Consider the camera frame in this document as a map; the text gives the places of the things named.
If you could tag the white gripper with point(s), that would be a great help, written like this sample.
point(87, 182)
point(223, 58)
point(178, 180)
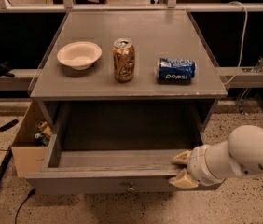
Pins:
point(197, 166)

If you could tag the grey top drawer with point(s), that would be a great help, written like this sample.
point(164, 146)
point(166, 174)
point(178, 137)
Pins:
point(106, 184)

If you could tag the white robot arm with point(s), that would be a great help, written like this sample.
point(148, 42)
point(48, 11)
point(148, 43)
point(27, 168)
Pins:
point(241, 156)

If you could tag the grey drawer cabinet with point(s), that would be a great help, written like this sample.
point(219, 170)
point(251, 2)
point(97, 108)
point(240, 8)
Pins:
point(154, 34)

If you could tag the blue pepsi can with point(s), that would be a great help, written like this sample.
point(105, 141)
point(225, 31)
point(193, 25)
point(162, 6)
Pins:
point(170, 69)

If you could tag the gold soda can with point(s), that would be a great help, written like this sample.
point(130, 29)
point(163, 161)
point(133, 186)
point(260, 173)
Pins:
point(124, 59)

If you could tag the crumpled items in box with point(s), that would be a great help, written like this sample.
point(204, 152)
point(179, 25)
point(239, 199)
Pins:
point(43, 134)

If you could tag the white paper bowl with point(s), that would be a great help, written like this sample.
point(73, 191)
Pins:
point(79, 55)

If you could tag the cardboard box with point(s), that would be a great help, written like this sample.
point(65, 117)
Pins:
point(28, 155)

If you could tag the black marker on floor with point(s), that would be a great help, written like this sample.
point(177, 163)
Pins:
point(9, 125)

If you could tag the metal railing frame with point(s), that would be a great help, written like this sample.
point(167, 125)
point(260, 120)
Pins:
point(188, 5)

